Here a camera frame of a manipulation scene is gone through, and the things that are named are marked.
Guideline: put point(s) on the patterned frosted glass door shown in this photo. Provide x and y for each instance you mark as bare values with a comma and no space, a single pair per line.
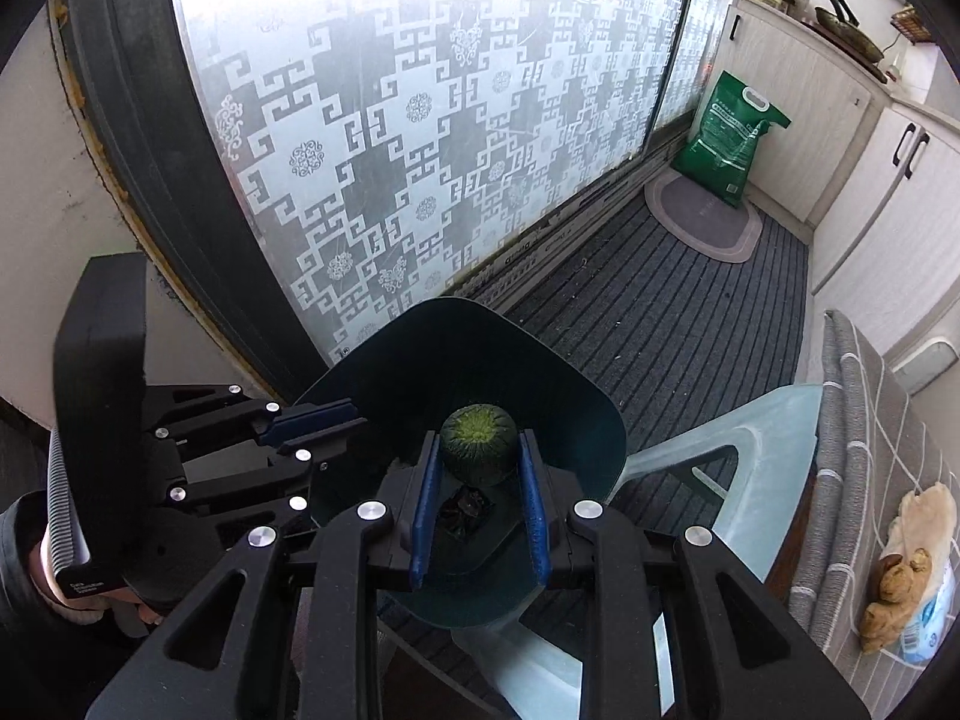
709,30
375,127

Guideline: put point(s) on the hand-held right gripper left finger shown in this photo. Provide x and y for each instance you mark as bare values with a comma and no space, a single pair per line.
426,510

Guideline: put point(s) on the dark frying pan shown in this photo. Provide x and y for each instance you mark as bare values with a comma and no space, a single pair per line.
851,34

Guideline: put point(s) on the white kitchen cabinet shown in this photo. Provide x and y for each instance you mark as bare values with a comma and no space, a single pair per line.
795,105
885,240

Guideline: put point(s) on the person's left hand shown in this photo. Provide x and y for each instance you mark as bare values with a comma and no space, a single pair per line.
135,615

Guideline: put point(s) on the blue white tissue pack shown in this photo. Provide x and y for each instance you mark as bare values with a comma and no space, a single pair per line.
926,626

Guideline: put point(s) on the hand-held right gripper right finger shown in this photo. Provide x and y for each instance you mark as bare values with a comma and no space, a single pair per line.
535,510

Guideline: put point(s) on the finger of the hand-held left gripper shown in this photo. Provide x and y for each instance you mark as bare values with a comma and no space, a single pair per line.
311,420
247,487

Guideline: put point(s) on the green rice bag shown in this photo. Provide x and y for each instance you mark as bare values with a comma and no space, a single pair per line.
724,142

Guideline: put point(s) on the grey oval door mat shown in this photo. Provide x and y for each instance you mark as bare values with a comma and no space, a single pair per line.
697,217

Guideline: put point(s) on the dark green plastic bin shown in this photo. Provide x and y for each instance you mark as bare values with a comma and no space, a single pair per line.
480,360

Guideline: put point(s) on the green gourd end piece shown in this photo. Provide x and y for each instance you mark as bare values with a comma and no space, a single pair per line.
476,442

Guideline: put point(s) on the white plastic chair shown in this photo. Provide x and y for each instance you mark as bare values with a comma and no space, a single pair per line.
926,367

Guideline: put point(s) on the dark striped floor mat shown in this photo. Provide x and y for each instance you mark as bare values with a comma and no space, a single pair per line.
675,330

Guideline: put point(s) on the pale blue plastic chair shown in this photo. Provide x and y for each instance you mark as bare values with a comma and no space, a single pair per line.
750,465

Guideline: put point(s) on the ginger root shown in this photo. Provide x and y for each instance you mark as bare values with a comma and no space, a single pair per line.
892,592

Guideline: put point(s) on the cream plastic bag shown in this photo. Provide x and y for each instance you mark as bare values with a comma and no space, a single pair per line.
926,517

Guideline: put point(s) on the dark scraps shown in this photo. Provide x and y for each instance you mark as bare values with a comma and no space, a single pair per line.
463,514

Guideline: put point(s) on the small wall rack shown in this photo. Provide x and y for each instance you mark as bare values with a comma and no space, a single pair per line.
911,24

